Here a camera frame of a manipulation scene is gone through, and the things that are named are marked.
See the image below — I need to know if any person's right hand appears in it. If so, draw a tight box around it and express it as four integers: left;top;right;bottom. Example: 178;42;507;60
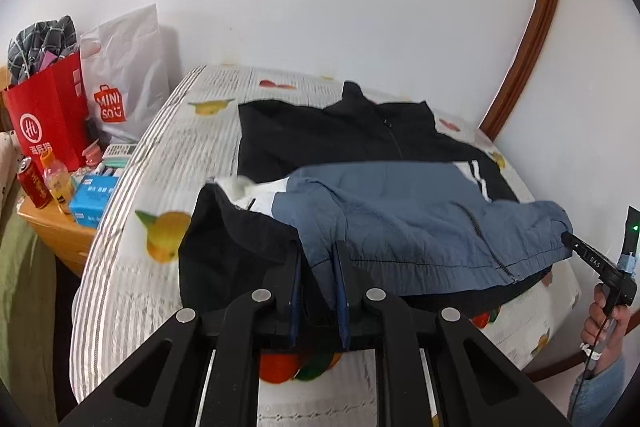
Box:
581;284;637;370

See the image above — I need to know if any fruit print table cover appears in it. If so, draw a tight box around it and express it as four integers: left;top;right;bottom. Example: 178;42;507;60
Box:
70;64;584;427

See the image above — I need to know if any orange drink bottle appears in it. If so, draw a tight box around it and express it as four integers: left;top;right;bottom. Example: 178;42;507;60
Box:
40;152;76;214

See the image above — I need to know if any person's right forearm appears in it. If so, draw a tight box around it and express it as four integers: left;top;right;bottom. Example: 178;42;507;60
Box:
569;354;627;427

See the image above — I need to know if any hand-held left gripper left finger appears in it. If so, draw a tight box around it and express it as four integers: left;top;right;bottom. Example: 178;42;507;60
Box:
57;252;304;427

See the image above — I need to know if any brown wooden door frame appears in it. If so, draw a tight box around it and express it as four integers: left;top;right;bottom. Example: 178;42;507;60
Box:
479;0;570;140

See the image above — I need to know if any blue tissue box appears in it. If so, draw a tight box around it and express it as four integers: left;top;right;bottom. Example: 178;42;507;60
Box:
68;174;119;228

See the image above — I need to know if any wooden headboard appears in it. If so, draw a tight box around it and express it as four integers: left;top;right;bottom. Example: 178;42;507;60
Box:
0;67;16;132

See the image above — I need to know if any black cable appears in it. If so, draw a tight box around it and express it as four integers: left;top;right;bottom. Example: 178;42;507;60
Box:
569;342;601;420

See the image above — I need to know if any black white blue jacket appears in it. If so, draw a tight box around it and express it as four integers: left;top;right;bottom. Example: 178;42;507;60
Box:
178;81;574;354

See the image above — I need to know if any white dotted quilt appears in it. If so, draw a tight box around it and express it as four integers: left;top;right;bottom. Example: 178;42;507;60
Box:
0;132;21;204

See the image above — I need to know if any red paper bag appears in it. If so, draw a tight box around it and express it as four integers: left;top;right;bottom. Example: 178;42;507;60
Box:
4;52;94;174

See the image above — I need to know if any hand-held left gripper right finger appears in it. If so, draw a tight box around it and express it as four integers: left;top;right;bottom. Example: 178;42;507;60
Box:
332;239;572;427

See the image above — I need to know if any green blanket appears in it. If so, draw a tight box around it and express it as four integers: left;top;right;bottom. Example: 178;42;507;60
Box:
0;187;57;390

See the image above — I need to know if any wooden nightstand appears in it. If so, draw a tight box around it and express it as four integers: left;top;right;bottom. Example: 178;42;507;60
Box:
17;197;99;278

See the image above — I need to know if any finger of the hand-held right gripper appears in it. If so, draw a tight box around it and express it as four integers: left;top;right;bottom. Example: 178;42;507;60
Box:
560;232;590;259

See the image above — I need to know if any grey checkered cloth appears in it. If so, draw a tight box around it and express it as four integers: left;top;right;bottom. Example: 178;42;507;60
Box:
7;15;81;86

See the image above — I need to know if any white plastic shopping bag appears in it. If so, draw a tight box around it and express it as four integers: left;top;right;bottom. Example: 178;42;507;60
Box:
80;4;174;144

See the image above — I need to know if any red drink can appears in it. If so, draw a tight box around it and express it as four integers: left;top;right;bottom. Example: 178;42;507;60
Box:
16;157;51;209

